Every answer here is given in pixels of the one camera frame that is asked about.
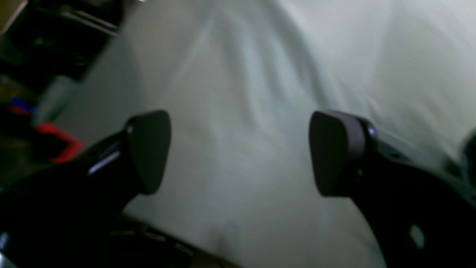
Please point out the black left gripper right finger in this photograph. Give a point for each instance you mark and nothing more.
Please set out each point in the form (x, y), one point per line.
(421, 218)

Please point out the red black clamp right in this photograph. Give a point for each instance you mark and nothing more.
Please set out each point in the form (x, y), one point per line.
(48, 142)

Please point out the green table cloth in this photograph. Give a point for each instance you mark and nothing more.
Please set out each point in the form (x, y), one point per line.
(240, 80)

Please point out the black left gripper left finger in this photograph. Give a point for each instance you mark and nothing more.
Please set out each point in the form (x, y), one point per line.
(61, 217)

